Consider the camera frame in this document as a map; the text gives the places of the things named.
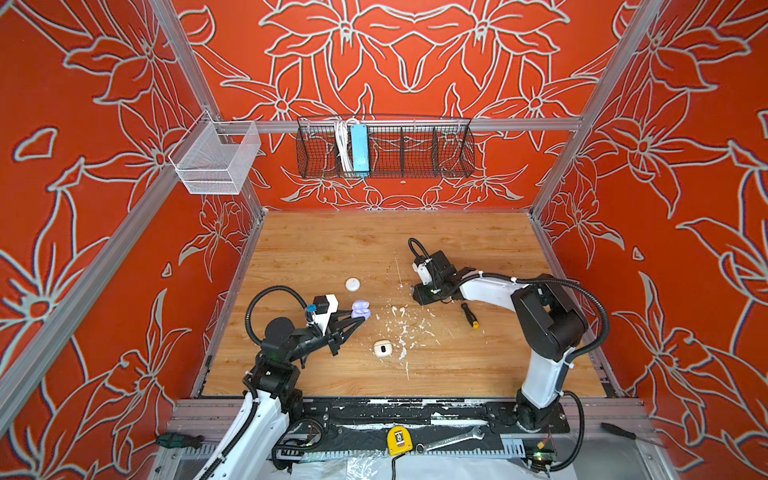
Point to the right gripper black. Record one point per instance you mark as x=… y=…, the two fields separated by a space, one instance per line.
x=418 y=295

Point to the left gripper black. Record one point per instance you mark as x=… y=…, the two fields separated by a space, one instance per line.
x=339 y=337

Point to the purple round case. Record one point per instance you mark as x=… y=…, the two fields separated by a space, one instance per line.
x=361 y=309

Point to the white earbuds charging case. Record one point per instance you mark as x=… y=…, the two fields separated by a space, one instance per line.
x=352 y=284

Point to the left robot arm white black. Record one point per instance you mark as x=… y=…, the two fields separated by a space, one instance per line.
x=271 y=424

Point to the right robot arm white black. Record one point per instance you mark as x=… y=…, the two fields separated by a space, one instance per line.
x=560 y=320

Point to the small white open case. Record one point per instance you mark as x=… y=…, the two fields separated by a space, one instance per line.
x=383 y=348

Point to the yellow black screwdriver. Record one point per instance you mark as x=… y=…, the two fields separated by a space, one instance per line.
x=470 y=316

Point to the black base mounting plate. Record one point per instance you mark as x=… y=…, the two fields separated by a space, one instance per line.
x=355 y=425

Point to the yellow tape measure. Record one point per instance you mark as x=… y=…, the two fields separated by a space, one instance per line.
x=399 y=441

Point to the silver wrench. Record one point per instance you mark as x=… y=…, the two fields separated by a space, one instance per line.
x=475 y=433

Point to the light blue box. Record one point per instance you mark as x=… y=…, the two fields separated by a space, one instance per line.
x=360 y=149

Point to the clear plastic bin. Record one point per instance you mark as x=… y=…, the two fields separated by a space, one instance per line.
x=215 y=157

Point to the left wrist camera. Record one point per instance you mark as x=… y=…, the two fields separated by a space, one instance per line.
x=320 y=311

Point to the black wire basket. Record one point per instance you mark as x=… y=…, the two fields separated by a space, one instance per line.
x=400 y=147

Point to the green handled tool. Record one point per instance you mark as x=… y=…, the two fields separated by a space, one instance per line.
x=173 y=440

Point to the black screwdriver on frame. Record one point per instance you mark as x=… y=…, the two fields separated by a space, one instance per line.
x=620 y=432

